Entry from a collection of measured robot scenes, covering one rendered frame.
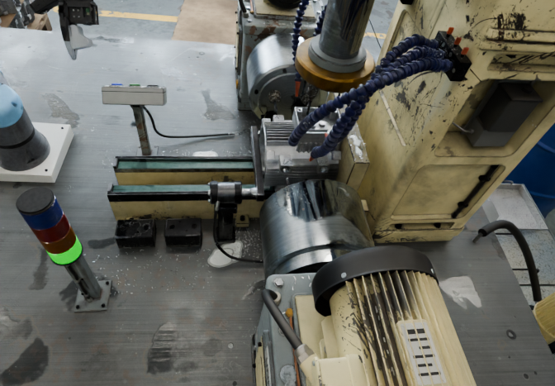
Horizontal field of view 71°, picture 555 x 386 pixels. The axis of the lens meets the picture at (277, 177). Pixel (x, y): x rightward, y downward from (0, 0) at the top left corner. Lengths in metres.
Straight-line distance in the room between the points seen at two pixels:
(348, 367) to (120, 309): 0.71
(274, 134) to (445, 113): 0.41
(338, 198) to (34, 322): 0.79
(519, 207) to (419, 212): 1.15
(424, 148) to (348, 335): 0.51
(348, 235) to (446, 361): 0.34
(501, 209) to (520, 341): 1.00
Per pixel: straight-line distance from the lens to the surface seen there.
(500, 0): 0.76
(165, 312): 1.09
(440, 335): 0.54
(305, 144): 1.01
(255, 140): 1.10
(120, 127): 1.50
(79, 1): 1.23
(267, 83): 1.19
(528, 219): 2.25
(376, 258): 0.54
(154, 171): 1.20
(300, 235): 0.78
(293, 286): 0.72
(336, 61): 0.86
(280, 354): 0.68
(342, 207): 0.83
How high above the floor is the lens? 1.81
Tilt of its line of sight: 50 degrees down
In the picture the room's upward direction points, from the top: 10 degrees clockwise
